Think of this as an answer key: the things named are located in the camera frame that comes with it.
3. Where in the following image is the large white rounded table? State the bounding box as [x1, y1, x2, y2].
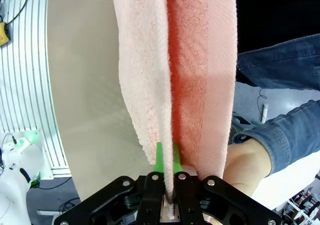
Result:
[249, 144, 320, 211]

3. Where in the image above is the pink terry towel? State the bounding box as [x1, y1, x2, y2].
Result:
[111, 0, 238, 220]

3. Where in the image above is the person's left forearm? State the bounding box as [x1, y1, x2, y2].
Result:
[231, 99, 320, 179]

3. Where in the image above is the person's left hand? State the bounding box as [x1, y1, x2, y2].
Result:
[223, 137, 273, 203]

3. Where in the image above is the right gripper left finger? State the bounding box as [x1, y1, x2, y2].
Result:
[53, 141, 166, 225]

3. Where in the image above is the white tube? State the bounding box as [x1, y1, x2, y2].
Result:
[260, 103, 269, 124]

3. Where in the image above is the yellow box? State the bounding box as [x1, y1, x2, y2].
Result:
[0, 21, 10, 46]

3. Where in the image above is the white slatted panel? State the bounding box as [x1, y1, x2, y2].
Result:
[0, 0, 73, 180]

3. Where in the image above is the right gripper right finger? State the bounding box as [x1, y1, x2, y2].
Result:
[172, 142, 282, 225]

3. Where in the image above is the person in denim jacket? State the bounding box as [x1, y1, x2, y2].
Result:
[234, 0, 320, 91]

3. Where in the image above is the thin black cable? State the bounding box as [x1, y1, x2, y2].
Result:
[5, 0, 30, 26]

